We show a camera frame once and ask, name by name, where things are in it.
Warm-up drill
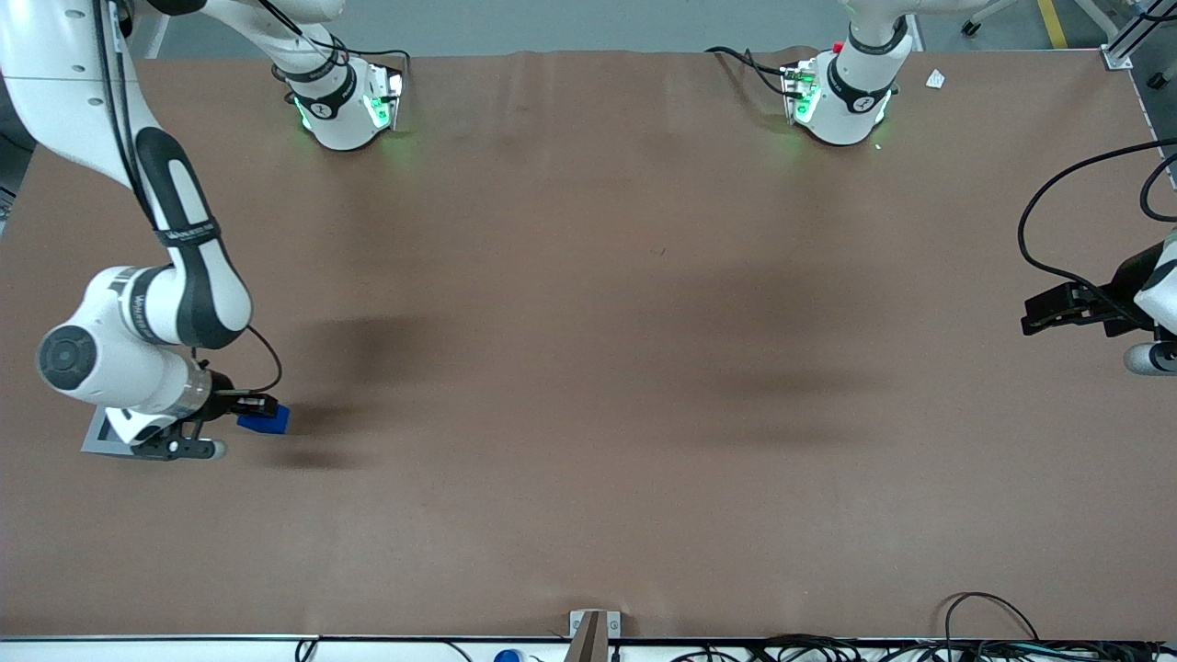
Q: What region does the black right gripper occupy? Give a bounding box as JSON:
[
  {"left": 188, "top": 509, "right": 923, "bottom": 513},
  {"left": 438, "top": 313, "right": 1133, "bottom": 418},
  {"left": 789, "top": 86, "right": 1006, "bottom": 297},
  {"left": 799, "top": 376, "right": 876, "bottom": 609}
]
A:
[{"left": 204, "top": 368, "right": 280, "bottom": 422}]

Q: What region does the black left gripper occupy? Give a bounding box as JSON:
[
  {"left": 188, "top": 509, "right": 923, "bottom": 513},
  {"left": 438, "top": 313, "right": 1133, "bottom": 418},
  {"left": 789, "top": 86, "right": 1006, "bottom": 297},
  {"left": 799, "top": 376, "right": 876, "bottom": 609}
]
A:
[{"left": 1023, "top": 244, "right": 1164, "bottom": 337}]

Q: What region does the blue plastic block part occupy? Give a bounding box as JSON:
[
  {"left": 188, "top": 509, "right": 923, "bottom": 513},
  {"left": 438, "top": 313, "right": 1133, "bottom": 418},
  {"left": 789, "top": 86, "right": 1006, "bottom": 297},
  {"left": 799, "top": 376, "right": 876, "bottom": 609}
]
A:
[{"left": 236, "top": 404, "right": 291, "bottom": 437}]

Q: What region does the gray square base block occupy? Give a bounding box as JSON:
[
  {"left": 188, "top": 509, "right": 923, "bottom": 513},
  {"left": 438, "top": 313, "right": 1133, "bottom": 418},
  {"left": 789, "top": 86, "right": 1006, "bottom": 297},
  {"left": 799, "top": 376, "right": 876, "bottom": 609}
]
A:
[{"left": 81, "top": 407, "right": 139, "bottom": 458}]

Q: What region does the white chair leg with caster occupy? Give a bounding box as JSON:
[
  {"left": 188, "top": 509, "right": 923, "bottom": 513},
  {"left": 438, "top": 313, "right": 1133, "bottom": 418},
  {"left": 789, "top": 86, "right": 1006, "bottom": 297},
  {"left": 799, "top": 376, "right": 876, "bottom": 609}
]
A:
[{"left": 960, "top": 0, "right": 1023, "bottom": 37}]

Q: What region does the brown paper table cover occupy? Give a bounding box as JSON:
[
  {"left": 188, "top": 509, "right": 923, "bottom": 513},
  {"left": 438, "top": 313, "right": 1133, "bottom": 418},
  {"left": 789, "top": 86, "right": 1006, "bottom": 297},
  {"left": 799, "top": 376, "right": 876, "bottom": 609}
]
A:
[{"left": 0, "top": 46, "right": 1177, "bottom": 642}]

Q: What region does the black right arm wrist cable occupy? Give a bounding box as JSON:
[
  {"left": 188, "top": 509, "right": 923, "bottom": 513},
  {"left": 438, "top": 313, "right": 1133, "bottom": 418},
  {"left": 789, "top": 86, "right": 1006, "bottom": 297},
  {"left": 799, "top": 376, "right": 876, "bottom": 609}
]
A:
[{"left": 92, "top": 0, "right": 284, "bottom": 398}]

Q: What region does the long black left arm cable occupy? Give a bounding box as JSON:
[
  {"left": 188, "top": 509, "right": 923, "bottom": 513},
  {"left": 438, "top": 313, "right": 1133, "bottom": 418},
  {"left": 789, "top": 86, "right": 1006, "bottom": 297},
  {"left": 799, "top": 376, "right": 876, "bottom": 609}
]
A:
[{"left": 1017, "top": 138, "right": 1177, "bottom": 323}]

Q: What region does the short black looped cable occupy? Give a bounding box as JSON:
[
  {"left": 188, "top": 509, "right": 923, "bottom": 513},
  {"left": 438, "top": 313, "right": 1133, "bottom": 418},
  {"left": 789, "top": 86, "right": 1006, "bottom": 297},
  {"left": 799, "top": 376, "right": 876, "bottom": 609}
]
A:
[{"left": 1140, "top": 152, "right": 1177, "bottom": 223}]

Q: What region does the white table edge rail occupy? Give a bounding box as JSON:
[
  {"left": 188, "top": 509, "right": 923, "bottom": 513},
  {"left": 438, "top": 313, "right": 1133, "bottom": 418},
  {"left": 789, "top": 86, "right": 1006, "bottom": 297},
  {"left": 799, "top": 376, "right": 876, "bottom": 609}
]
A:
[{"left": 0, "top": 634, "right": 1177, "bottom": 662}]

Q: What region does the aluminium frame post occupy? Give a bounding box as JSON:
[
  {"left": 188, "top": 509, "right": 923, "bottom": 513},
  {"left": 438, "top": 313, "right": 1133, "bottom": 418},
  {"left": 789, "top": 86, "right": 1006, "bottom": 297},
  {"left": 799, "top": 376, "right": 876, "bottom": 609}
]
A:
[{"left": 1102, "top": 0, "right": 1177, "bottom": 71}]

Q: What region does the black arched cable loop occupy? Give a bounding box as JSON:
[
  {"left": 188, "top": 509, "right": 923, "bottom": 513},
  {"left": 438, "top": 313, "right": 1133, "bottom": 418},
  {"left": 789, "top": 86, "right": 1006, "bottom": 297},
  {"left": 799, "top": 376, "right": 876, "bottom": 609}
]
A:
[{"left": 944, "top": 592, "right": 1040, "bottom": 645}]

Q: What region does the black right arm base cable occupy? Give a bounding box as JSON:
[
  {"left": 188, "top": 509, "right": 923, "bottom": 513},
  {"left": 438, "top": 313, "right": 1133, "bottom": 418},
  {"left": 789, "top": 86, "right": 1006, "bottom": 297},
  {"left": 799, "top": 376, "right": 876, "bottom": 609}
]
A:
[{"left": 257, "top": 0, "right": 412, "bottom": 88}]

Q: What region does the black arm base cable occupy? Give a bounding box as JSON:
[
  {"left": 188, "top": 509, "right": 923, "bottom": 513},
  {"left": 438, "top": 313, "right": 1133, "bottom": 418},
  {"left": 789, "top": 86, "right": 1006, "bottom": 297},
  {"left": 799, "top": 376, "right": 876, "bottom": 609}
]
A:
[
  {"left": 257, "top": 0, "right": 412, "bottom": 88},
  {"left": 705, "top": 46, "right": 794, "bottom": 97}
]

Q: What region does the metal bracket with brown post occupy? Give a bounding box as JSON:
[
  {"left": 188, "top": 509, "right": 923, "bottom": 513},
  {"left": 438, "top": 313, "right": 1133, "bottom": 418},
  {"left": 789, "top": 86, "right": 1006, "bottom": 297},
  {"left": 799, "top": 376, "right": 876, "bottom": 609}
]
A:
[{"left": 569, "top": 610, "right": 622, "bottom": 662}]

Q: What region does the tangled black cable bundle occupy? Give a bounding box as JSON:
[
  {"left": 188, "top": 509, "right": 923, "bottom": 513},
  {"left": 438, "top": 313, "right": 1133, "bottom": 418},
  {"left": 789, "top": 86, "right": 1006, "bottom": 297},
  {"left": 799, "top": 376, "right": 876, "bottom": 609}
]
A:
[{"left": 671, "top": 633, "right": 1177, "bottom": 662}]

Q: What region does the black left arm base cable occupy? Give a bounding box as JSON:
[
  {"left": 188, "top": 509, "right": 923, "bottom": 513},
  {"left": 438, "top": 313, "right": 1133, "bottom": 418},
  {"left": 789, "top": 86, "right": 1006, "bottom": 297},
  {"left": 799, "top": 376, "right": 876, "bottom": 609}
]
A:
[{"left": 705, "top": 46, "right": 794, "bottom": 97}]

